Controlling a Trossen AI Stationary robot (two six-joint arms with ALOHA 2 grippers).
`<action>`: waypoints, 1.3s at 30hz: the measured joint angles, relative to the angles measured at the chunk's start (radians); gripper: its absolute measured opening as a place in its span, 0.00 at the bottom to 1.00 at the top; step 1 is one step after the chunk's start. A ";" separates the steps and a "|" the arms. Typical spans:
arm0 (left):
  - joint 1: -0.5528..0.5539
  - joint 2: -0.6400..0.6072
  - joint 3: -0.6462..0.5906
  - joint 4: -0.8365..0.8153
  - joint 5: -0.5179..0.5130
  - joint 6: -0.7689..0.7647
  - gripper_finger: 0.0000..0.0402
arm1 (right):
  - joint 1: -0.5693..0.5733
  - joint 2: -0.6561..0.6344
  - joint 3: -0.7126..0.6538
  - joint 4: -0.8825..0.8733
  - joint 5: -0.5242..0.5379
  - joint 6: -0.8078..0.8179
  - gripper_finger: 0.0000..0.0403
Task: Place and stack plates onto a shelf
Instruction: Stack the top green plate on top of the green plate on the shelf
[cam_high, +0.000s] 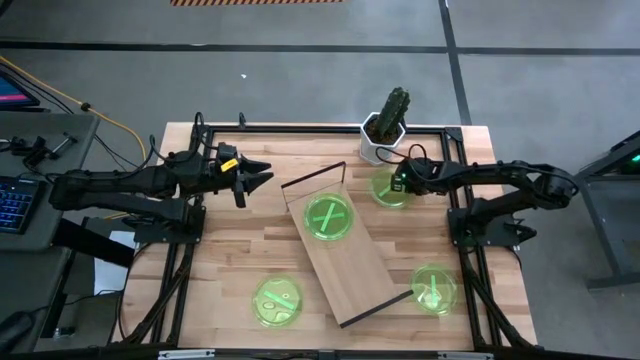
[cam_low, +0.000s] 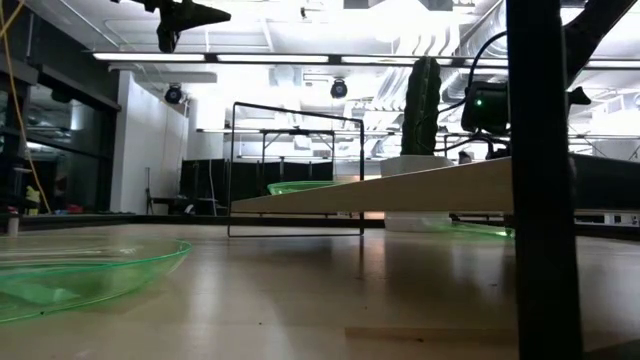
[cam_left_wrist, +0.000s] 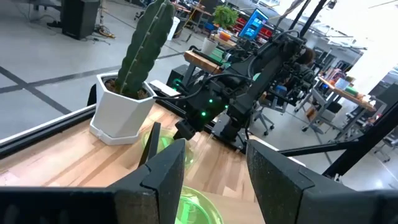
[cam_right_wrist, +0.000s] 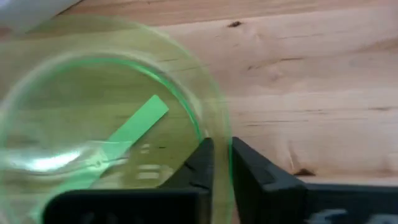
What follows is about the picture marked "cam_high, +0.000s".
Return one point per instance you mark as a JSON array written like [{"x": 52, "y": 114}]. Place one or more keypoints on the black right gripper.
[{"x": 417, "y": 175}]

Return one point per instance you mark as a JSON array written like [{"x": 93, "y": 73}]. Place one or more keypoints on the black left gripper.
[{"x": 235, "y": 182}]

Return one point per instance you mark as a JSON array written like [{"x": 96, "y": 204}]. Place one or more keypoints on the green transparent plastic plate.
[
  {"x": 320, "y": 202},
  {"x": 382, "y": 198},
  {"x": 340, "y": 230},
  {"x": 445, "y": 300},
  {"x": 270, "y": 314}
]

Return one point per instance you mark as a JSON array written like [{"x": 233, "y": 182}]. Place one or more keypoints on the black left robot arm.
[{"x": 125, "y": 182}]

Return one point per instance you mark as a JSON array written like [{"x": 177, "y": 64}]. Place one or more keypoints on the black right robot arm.
[{"x": 500, "y": 172}]

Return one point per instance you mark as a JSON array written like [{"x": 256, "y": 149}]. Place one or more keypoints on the yellow tag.
[{"x": 229, "y": 165}]

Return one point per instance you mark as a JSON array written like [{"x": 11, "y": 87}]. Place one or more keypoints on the white hexagonal plant pot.
[{"x": 372, "y": 152}]

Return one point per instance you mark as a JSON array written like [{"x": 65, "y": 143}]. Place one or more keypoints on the green cactus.
[{"x": 392, "y": 112}]

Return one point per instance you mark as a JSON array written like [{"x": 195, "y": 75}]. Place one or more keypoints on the white paper sheet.
[{"x": 107, "y": 272}]

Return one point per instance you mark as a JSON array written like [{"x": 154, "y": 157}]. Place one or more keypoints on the black metal stand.
[{"x": 598, "y": 225}]

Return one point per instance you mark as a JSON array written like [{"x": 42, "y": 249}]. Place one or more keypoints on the grey side desk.
[{"x": 65, "y": 170}]

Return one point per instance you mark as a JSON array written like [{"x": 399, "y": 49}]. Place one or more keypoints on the black and silver hand tool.
[{"x": 65, "y": 143}]

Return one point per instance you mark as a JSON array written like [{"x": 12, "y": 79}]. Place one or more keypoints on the black clamp tool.
[{"x": 25, "y": 149}]

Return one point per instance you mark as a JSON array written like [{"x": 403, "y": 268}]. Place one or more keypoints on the backlit black keyboard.
[{"x": 17, "y": 205}]

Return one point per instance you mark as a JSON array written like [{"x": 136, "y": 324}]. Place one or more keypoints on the computer monitor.
[{"x": 12, "y": 92}]

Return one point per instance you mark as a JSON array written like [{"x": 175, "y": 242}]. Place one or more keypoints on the black computer mouse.
[{"x": 12, "y": 330}]

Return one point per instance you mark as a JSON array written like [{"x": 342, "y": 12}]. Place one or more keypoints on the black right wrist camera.
[{"x": 399, "y": 183}]

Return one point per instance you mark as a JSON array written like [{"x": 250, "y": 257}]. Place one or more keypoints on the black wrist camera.
[
  {"x": 399, "y": 183},
  {"x": 226, "y": 151}
]

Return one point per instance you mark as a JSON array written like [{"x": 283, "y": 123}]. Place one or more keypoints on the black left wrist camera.
[{"x": 226, "y": 151}]

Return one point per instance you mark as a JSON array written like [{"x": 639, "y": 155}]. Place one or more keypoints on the black aluminium table frame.
[{"x": 300, "y": 129}]

